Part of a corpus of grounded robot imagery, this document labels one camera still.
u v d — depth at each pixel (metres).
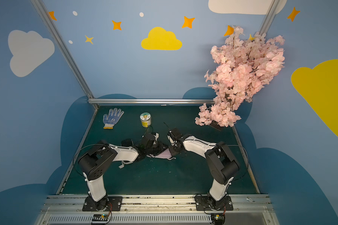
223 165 0.47
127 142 0.93
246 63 0.75
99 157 0.54
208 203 0.73
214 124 0.73
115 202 0.76
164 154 0.88
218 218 0.73
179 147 0.69
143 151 0.75
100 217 0.73
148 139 0.73
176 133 0.75
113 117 1.14
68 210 0.74
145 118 1.04
